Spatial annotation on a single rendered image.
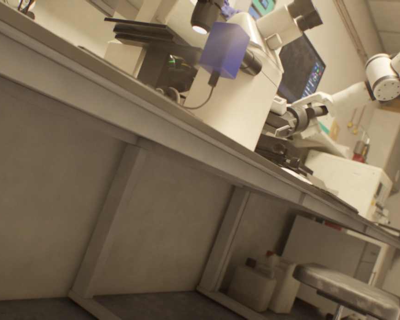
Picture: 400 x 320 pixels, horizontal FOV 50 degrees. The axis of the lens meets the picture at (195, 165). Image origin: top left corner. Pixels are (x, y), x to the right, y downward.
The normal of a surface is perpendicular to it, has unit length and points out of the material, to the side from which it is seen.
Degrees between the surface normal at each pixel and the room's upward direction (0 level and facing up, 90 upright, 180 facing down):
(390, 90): 138
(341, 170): 90
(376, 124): 90
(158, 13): 100
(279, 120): 115
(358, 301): 90
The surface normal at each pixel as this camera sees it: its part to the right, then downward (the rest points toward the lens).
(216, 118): -0.18, -0.10
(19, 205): 0.78, 0.28
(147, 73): -0.52, -0.22
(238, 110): 0.51, 0.19
